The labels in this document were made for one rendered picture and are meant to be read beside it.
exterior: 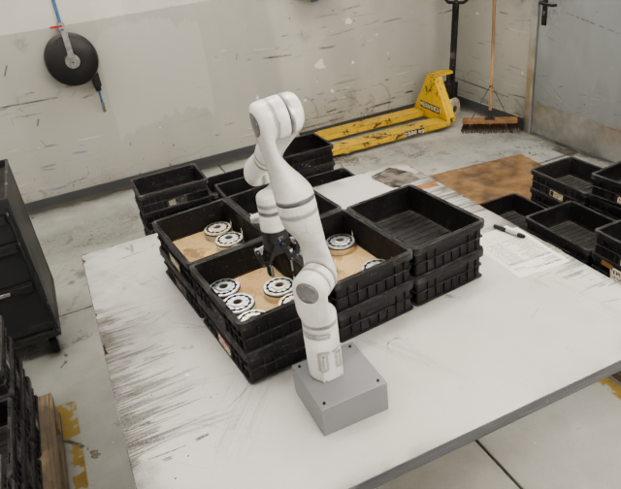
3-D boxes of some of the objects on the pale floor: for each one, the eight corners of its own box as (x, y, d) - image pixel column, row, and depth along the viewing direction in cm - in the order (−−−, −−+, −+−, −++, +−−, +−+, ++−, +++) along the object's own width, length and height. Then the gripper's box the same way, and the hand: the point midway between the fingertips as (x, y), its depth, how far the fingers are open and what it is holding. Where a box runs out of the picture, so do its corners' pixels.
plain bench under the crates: (654, 484, 210) (695, 325, 176) (218, 733, 161) (156, 580, 126) (407, 276, 340) (402, 161, 306) (123, 378, 291) (80, 254, 256)
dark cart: (69, 354, 312) (7, 198, 268) (-24, 385, 298) (-106, 226, 254) (60, 298, 361) (7, 158, 317) (-19, 322, 347) (-88, 180, 303)
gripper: (252, 238, 163) (262, 287, 171) (303, 221, 167) (310, 271, 175) (244, 227, 169) (253, 276, 177) (292, 211, 173) (300, 259, 182)
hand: (280, 269), depth 175 cm, fingers open, 5 cm apart
